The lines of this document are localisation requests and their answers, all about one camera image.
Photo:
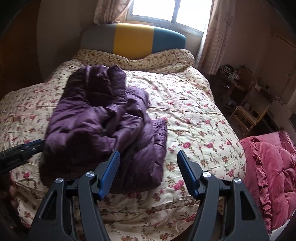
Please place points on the cluttered wooden side furniture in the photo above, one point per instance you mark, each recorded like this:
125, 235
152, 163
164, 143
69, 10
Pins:
230, 86

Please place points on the small-floral beige duvet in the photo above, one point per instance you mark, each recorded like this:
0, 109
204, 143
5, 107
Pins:
164, 62

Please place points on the rattan chair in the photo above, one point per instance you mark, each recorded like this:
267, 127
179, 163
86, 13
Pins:
250, 111

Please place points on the right pink curtain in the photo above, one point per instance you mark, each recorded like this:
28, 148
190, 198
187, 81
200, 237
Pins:
216, 37

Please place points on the window with frame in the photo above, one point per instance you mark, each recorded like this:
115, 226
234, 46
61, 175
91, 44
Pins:
190, 16

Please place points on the floral white quilt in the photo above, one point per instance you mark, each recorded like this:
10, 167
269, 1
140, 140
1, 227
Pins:
180, 96

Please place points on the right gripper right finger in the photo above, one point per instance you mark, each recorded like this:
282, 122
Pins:
242, 219

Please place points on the purple down jacket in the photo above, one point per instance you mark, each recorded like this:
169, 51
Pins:
97, 115

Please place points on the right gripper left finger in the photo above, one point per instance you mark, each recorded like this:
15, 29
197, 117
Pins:
54, 219

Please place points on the grey yellow teal headboard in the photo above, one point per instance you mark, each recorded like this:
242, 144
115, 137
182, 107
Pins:
133, 41

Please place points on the left floral curtain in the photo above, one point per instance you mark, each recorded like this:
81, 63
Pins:
110, 11

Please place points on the red velvet quilt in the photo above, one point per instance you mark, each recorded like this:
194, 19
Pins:
270, 176

